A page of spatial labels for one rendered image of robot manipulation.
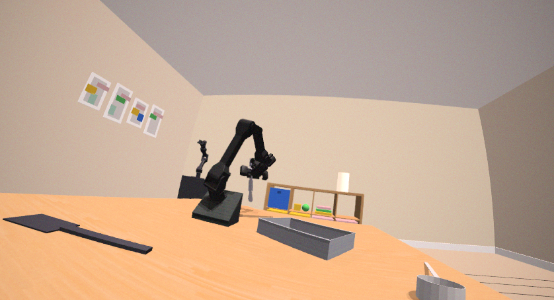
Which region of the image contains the light wooden board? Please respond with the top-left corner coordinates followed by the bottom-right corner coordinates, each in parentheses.
top-left (239, 206), bottom-right (273, 218)

